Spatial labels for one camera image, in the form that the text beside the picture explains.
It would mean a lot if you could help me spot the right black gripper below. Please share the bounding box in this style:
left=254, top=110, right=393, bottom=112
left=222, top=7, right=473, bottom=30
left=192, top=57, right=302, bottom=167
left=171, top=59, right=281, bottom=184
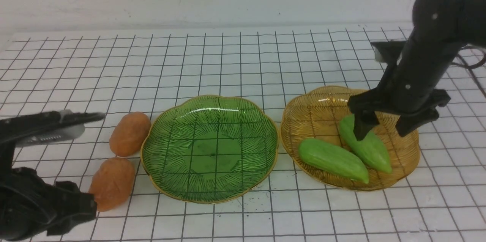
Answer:
left=348, top=32, right=464, bottom=141

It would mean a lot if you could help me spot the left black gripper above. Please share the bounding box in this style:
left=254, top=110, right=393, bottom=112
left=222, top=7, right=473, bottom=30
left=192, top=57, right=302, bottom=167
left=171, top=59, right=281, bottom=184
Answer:
left=0, top=111, right=106, bottom=241

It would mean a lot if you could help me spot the green bitter gourd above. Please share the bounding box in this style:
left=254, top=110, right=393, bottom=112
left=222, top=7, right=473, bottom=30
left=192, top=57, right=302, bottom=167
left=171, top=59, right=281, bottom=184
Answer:
left=339, top=115, right=392, bottom=174
left=298, top=138, right=369, bottom=184

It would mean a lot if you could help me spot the brown potato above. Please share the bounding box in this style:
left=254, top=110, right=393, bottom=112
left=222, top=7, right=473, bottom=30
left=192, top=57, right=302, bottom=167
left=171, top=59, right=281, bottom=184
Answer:
left=88, top=157, right=136, bottom=212
left=109, top=111, right=151, bottom=157

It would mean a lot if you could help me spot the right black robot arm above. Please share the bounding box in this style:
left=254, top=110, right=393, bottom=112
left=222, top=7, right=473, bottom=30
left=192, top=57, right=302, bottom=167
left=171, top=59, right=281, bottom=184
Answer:
left=348, top=0, right=486, bottom=140

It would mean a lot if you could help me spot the amber glass plate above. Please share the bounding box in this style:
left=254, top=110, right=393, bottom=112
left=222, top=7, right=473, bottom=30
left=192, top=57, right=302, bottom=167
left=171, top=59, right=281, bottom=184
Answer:
left=281, top=85, right=421, bottom=192

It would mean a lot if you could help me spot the green glass plate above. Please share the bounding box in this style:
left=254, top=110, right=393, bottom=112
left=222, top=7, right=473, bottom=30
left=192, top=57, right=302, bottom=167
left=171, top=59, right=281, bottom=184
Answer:
left=140, top=95, right=279, bottom=204

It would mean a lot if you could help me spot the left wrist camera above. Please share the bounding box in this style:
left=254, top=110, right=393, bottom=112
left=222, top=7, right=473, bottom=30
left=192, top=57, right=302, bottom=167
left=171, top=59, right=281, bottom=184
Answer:
left=16, top=109, right=86, bottom=148

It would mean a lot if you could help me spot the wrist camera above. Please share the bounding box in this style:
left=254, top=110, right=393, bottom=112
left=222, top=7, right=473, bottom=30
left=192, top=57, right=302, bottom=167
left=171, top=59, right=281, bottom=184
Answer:
left=370, top=40, right=406, bottom=64
left=16, top=109, right=86, bottom=148

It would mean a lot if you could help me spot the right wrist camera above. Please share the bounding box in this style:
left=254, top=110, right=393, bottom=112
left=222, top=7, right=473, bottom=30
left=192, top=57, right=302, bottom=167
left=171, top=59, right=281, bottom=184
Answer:
left=370, top=40, right=406, bottom=64

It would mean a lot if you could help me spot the black cable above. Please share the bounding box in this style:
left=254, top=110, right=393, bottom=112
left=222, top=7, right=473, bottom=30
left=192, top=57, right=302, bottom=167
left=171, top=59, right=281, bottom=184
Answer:
left=454, top=45, right=486, bottom=98

